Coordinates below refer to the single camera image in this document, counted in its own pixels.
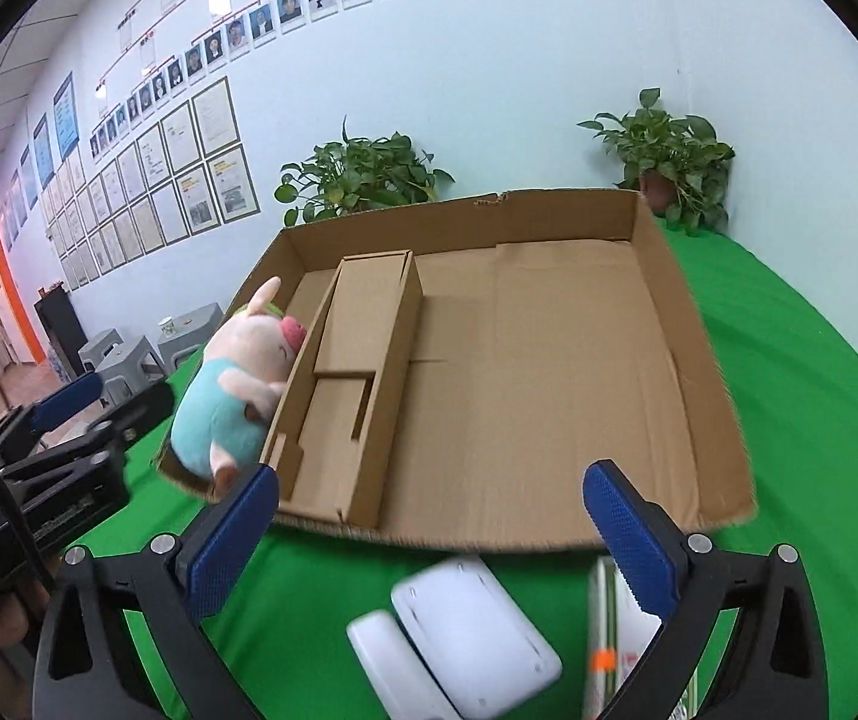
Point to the potted plant in brown pot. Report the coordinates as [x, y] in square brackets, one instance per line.
[661, 150]

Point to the black cabinet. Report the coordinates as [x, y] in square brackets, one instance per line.
[58, 326]

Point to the blue wall poster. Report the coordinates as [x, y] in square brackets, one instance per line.
[65, 116]
[40, 150]

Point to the group of framed wall certificates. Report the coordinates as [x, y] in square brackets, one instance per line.
[166, 187]

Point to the person's left hand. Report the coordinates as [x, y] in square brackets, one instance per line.
[1, 626]

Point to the folded cardboard insert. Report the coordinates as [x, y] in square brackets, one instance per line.
[369, 315]

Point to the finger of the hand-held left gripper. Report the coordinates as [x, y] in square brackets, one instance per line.
[65, 401]
[133, 416]

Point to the green table cloth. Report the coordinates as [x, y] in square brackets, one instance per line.
[811, 390]

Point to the pink pig plush toy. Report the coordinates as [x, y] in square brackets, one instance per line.
[226, 390]

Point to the small white flat device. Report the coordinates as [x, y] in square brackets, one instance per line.
[388, 660]

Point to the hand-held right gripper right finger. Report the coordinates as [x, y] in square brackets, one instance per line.
[628, 540]

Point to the large white device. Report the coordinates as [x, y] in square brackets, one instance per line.
[474, 637]

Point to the large cardboard box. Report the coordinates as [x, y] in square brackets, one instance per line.
[549, 390]

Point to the bushy potted green plant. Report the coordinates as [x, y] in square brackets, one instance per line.
[361, 172]

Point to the wall chart of portrait photos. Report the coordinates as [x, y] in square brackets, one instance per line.
[249, 22]

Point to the grey plastic stool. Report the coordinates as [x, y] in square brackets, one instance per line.
[133, 371]
[189, 341]
[103, 345]

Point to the white and green packet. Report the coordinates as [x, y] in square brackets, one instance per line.
[613, 622]

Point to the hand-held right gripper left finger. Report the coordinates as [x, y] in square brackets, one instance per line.
[238, 540]

